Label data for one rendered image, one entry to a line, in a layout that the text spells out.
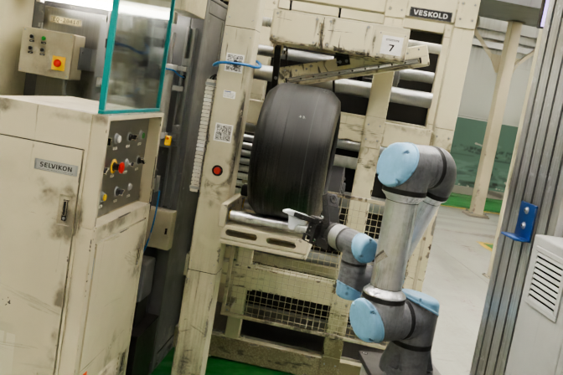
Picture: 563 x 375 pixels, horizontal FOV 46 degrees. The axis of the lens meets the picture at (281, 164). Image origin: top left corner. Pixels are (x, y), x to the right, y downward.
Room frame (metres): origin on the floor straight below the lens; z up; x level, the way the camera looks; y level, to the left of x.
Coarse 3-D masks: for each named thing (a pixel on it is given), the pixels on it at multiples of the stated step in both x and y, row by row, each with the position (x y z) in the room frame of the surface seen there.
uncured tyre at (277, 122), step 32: (288, 96) 2.60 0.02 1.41; (320, 96) 2.61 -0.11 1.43; (256, 128) 2.54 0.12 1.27; (288, 128) 2.50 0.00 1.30; (320, 128) 2.50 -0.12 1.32; (256, 160) 2.50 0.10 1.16; (288, 160) 2.47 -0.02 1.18; (320, 160) 2.48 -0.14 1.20; (256, 192) 2.53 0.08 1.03; (288, 192) 2.50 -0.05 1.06; (320, 192) 2.52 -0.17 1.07
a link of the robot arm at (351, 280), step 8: (344, 264) 1.82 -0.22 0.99; (352, 264) 1.81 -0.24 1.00; (344, 272) 1.82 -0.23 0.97; (352, 272) 1.81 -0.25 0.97; (360, 272) 1.81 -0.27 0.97; (368, 272) 1.84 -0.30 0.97; (344, 280) 1.81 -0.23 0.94; (352, 280) 1.81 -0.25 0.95; (360, 280) 1.82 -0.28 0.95; (368, 280) 1.83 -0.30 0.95; (336, 288) 1.84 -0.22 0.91; (344, 288) 1.81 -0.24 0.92; (352, 288) 1.81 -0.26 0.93; (360, 288) 1.82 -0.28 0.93; (344, 296) 1.81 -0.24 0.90; (352, 296) 1.81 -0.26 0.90; (360, 296) 1.83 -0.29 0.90
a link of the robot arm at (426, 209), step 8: (448, 152) 1.76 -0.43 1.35; (448, 160) 1.72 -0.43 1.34; (448, 168) 1.72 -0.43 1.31; (456, 168) 1.75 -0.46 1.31; (448, 176) 1.72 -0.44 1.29; (456, 176) 1.76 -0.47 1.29; (440, 184) 1.72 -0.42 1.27; (448, 184) 1.74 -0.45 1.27; (432, 192) 1.76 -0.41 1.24; (440, 192) 1.76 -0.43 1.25; (448, 192) 1.77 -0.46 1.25; (424, 200) 1.79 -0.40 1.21; (432, 200) 1.77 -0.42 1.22; (440, 200) 1.77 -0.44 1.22; (424, 208) 1.79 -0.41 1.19; (432, 208) 1.79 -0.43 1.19; (416, 216) 1.80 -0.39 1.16; (424, 216) 1.80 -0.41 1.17; (432, 216) 1.81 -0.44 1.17; (416, 224) 1.81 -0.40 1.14; (424, 224) 1.81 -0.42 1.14; (416, 232) 1.82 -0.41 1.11; (424, 232) 1.84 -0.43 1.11; (416, 240) 1.83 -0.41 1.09; (408, 256) 1.85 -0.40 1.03
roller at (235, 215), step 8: (232, 216) 2.62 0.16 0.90; (240, 216) 2.62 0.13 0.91; (248, 216) 2.62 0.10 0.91; (256, 216) 2.62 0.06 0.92; (264, 216) 2.62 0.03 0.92; (256, 224) 2.62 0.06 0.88; (264, 224) 2.61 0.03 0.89; (272, 224) 2.60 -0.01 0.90; (280, 224) 2.60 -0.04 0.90; (296, 232) 2.60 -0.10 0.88; (304, 232) 2.59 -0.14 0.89
